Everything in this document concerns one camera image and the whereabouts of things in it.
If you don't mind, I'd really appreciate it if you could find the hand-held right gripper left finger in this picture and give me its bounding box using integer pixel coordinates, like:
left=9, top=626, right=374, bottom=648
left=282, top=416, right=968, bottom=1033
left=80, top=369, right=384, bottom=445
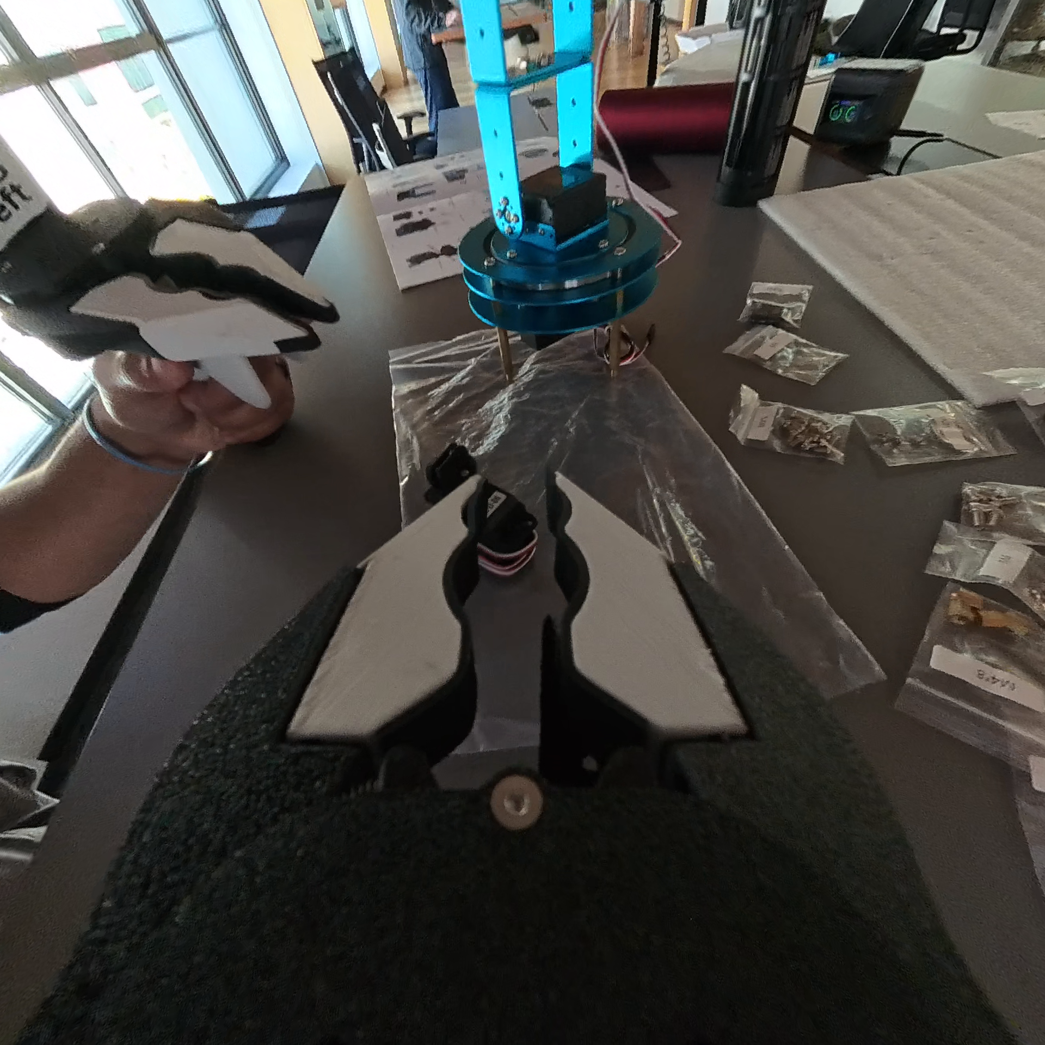
left=286, top=474, right=484, bottom=786

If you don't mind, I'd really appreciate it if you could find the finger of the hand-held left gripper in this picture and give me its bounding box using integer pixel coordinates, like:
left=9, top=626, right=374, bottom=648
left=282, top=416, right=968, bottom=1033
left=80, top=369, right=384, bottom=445
left=69, top=276, right=321, bottom=362
left=149, top=204, right=341, bottom=325

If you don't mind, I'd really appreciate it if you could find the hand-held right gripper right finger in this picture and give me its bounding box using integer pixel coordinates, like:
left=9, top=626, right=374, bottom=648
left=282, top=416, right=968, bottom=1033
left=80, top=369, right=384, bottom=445
left=541, top=470, right=749, bottom=782

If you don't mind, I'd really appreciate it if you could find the black servo motor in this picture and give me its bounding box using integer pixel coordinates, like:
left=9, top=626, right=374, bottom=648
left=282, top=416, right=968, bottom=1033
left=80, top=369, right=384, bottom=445
left=425, top=441, right=542, bottom=582

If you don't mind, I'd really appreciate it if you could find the person's left forearm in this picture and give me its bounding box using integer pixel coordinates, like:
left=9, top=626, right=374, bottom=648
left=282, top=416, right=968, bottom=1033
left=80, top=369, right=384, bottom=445
left=0, top=408, right=215, bottom=634

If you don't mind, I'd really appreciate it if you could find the dark grey desk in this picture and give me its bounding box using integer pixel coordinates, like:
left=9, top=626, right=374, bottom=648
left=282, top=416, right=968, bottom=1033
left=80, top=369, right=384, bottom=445
left=0, top=49, right=1045, bottom=1045

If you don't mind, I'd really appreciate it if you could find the person's left hand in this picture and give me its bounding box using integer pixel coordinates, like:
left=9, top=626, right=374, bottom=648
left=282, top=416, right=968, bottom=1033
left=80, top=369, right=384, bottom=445
left=90, top=351, right=297, bottom=473

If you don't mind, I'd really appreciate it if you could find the large clear plastic bag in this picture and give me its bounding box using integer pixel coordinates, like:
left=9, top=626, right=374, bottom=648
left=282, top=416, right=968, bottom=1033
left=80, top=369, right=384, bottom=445
left=388, top=330, right=888, bottom=769

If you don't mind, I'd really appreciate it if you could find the large window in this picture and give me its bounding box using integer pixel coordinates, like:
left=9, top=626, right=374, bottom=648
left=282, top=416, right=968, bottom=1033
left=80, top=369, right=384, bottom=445
left=0, top=0, right=287, bottom=491

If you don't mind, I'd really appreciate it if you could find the black office chair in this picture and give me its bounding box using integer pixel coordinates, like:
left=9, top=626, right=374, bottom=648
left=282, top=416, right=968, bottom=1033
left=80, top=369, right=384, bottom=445
left=314, top=49, right=439, bottom=174
left=833, top=0, right=1005, bottom=62

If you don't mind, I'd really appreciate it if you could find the assembly instruction manual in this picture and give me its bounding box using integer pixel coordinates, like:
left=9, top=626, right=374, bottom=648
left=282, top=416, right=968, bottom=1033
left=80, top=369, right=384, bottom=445
left=363, top=143, right=679, bottom=291

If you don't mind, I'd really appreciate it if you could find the pile of small screw bags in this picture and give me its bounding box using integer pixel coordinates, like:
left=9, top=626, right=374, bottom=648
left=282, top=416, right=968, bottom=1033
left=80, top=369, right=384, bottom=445
left=722, top=281, right=1045, bottom=895

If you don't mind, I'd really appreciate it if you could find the maroon cloth roll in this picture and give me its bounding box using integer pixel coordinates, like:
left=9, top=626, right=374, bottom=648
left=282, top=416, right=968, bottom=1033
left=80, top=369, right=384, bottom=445
left=598, top=82, right=736, bottom=156

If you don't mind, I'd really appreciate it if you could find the white foam sheet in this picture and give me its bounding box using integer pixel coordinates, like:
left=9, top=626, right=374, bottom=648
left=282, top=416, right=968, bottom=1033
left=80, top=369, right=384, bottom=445
left=758, top=151, right=1045, bottom=409

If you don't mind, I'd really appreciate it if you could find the black power station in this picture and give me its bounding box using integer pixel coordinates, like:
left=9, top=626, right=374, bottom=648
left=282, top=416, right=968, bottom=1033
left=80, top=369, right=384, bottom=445
left=812, top=57, right=927, bottom=150

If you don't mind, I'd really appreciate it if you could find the blue wrist bracelet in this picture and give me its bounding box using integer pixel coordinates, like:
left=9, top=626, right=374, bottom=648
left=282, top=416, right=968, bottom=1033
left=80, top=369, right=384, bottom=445
left=82, top=398, right=215, bottom=478

